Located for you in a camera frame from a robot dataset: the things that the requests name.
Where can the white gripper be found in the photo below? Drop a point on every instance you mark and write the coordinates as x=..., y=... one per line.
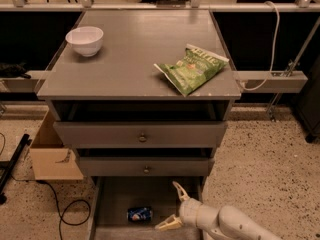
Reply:
x=188, y=211

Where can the blue pepsi can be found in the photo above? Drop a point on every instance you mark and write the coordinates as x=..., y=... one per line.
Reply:
x=140, y=214

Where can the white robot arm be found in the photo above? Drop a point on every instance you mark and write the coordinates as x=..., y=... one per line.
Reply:
x=226, y=223

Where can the grey bottom drawer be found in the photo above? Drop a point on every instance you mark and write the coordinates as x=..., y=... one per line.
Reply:
x=114, y=196

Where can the grey drawer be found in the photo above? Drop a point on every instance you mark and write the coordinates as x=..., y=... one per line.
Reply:
x=146, y=162
x=114, y=196
x=141, y=124

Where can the grey middle drawer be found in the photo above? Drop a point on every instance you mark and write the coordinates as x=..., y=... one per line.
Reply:
x=146, y=162

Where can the grey drawer cabinet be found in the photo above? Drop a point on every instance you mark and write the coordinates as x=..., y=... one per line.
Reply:
x=124, y=69

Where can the grey top drawer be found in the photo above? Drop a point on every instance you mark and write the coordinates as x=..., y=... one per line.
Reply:
x=141, y=124

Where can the cardboard box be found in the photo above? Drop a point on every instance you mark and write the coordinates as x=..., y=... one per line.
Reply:
x=51, y=160

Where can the green chip bag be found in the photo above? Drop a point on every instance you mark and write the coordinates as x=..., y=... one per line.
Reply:
x=195, y=69

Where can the black stand leg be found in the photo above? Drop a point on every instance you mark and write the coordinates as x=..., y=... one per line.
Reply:
x=6, y=167

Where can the dark cabinet at right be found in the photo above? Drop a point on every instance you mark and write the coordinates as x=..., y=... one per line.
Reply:
x=308, y=103

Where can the white bowl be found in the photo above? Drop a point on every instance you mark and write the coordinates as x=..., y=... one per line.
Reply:
x=86, y=41

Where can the black object on rail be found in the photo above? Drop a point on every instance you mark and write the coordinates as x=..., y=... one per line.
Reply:
x=8, y=70

